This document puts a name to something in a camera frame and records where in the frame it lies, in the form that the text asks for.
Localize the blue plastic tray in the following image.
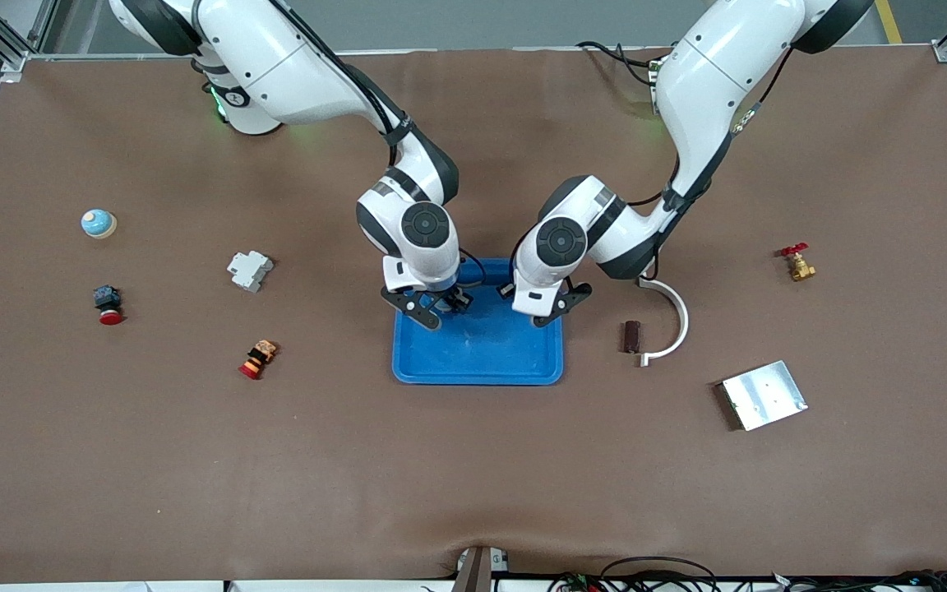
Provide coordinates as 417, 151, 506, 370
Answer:
392, 258, 565, 386

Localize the white circuit breaker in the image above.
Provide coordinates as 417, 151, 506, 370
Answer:
227, 250, 275, 294

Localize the silver metal plate box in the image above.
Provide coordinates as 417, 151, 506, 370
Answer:
721, 360, 809, 432

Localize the white half-ring pipe clamp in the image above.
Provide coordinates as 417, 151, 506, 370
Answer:
639, 275, 690, 368

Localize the red orange push button switch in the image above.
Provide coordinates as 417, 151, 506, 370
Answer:
238, 340, 278, 381

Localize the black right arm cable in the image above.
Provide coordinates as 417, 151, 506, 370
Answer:
272, 0, 417, 169

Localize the brass valve red handle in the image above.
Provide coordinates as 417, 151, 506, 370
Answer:
775, 243, 817, 283

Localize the black base cable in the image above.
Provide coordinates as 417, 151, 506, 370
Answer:
576, 41, 672, 87

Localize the table edge bracket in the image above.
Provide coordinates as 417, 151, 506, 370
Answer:
453, 547, 511, 592

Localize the black cable bundle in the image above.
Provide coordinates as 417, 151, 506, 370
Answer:
547, 557, 947, 592

